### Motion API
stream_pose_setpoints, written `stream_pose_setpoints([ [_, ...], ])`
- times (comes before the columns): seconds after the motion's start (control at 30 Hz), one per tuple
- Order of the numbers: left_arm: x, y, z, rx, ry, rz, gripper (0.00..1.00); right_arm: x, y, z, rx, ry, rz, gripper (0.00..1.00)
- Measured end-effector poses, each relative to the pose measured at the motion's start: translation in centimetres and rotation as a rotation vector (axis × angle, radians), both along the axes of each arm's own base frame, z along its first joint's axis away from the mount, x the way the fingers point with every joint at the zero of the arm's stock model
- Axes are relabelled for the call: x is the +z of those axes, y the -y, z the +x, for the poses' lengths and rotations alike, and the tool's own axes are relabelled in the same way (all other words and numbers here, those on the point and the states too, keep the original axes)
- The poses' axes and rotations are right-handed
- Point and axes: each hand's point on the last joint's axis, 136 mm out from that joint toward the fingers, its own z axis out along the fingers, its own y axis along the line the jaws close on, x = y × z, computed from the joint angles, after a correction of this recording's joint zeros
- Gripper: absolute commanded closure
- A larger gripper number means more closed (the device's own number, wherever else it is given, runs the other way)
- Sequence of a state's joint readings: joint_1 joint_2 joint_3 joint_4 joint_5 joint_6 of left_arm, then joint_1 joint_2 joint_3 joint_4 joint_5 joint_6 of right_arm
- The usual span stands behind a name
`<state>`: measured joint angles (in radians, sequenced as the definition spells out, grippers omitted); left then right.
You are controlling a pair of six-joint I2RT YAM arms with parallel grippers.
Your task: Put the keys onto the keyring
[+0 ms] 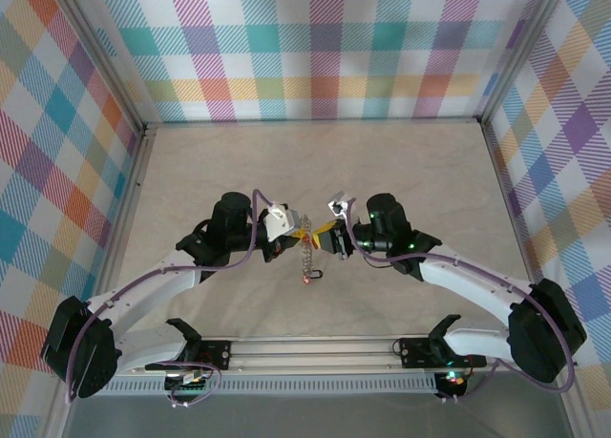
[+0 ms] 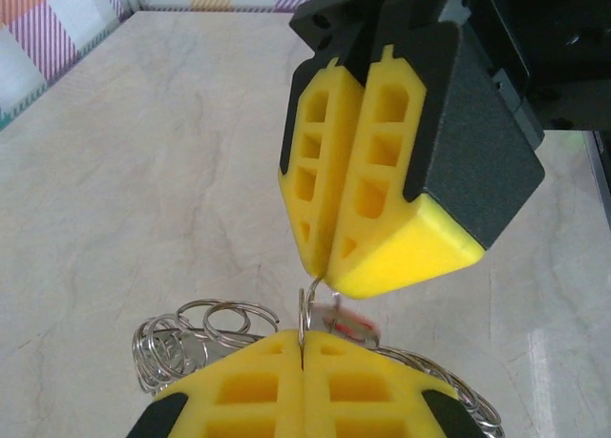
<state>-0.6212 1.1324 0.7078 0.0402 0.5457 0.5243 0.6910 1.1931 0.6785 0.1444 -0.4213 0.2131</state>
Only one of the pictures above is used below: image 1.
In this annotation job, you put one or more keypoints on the small black clip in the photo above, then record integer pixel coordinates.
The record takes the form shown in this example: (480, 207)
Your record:
(319, 274)

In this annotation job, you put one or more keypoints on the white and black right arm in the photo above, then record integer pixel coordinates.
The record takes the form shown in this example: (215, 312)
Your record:
(477, 285)

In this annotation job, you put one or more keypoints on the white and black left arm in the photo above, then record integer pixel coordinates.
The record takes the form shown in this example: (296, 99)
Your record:
(138, 295)

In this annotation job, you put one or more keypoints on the small controller board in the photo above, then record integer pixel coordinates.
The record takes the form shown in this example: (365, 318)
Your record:
(451, 378)
(188, 381)

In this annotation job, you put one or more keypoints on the grey metal panel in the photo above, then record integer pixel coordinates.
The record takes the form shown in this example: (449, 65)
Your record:
(310, 416)

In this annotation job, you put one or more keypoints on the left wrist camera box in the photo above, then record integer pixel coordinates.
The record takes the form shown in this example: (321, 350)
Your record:
(279, 223)

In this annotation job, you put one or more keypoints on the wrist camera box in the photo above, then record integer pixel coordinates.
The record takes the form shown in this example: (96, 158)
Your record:
(279, 223)
(340, 203)

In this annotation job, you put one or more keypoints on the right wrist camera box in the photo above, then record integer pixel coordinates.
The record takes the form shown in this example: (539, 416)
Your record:
(340, 203)

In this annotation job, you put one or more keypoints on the aluminium side frame rail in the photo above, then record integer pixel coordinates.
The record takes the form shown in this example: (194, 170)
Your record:
(511, 209)
(129, 209)

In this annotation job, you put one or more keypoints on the aluminium arm base rail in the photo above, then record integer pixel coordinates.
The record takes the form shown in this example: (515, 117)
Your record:
(310, 354)

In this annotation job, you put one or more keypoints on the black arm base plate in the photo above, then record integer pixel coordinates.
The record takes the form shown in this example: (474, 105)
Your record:
(210, 354)
(420, 352)

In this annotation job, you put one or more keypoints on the aluminium frame post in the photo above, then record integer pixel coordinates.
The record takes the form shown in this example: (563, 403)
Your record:
(102, 56)
(518, 51)

